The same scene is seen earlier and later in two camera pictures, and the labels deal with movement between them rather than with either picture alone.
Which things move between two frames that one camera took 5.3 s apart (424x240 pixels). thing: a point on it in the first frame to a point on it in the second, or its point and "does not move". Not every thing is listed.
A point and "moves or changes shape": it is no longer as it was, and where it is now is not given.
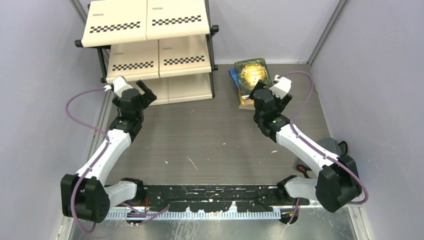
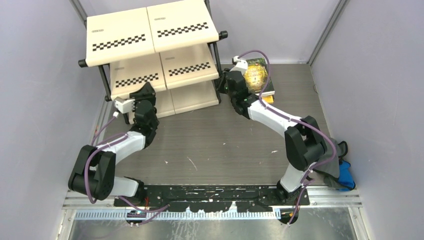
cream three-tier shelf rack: [167, 44] moves or changes shape
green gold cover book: [250, 71] does not move
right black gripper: [281, 104] to [221, 81]
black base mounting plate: [212, 198] does not move
